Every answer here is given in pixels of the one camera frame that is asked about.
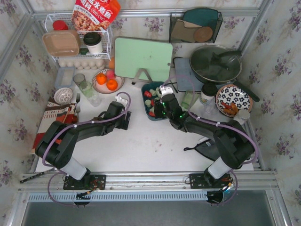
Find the flower patterned plate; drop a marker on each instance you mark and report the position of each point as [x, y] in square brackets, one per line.
[230, 99]

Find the clear glass tumbler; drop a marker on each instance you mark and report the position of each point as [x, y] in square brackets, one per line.
[95, 99]

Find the white bottle blue label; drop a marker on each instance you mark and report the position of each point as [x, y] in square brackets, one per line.
[242, 116]

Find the teal storage basket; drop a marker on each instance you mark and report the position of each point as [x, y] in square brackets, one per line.
[148, 101]

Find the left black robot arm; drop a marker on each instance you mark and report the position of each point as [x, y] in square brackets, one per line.
[57, 145]

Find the striped kitchen towel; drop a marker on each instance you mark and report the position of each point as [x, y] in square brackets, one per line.
[53, 112]

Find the light green cutting board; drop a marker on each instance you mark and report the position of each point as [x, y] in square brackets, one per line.
[131, 55]

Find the black frying pan with lid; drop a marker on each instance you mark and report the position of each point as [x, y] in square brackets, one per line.
[219, 65]

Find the white strainer basket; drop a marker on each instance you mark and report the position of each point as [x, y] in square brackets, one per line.
[63, 96]

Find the red snack bag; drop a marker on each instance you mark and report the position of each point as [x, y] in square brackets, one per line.
[94, 15]

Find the clear plastic cup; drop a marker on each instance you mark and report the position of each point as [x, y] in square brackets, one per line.
[210, 110]

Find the black mesh holder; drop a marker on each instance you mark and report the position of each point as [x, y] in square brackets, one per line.
[198, 25]

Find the beige plastic container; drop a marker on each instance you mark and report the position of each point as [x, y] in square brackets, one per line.
[65, 43]

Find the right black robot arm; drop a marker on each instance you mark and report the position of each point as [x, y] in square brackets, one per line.
[231, 148]

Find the white cup black lid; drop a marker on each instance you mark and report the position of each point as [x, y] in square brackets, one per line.
[93, 41]

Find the silver fork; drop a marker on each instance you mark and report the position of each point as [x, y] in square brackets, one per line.
[77, 106]

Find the blue grey trivet mat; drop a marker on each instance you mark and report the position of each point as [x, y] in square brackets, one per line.
[186, 78]

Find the jar with black lid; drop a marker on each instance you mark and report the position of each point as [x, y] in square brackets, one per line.
[208, 92]

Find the clear storage box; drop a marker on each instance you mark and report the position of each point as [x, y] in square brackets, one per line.
[64, 77]

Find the egg tray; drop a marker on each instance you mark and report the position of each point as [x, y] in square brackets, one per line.
[80, 64]

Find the fruit plate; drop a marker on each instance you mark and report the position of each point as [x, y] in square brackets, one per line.
[106, 82]

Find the grey green tumbler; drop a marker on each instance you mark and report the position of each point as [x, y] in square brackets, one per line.
[84, 86]

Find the red lid jar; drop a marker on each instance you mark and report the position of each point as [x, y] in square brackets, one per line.
[59, 25]

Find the red capsule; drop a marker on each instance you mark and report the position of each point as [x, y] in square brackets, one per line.
[151, 114]
[147, 94]

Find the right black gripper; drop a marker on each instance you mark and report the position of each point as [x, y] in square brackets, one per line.
[159, 110]

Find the green glass cup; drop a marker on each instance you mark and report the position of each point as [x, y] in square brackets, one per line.
[189, 99]

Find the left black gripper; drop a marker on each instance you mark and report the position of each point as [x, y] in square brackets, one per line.
[125, 120]

